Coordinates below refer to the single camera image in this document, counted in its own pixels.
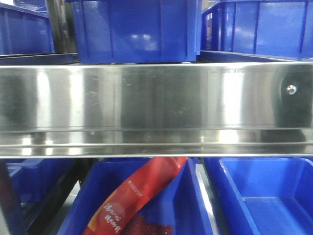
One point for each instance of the blue bin holding snack bag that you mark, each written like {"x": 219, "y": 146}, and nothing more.
{"x": 179, "y": 208}

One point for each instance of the blue bin upper middle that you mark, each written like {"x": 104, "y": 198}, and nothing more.
{"x": 137, "y": 31}

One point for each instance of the red snack bag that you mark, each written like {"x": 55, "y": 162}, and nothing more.
{"x": 133, "y": 194}

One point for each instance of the blue bin lower right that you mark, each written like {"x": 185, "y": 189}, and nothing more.
{"x": 264, "y": 196}

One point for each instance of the blue bin lower left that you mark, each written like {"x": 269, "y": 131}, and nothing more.
{"x": 33, "y": 178}

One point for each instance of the blue bin upper right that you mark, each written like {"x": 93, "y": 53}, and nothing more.
{"x": 263, "y": 27}

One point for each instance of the blue bin upper left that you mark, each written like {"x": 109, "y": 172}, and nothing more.
{"x": 23, "y": 31}

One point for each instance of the stainless steel shelf rail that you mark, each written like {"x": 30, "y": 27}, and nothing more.
{"x": 223, "y": 109}

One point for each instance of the shelf rail screw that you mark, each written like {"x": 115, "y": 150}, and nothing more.
{"x": 291, "y": 89}

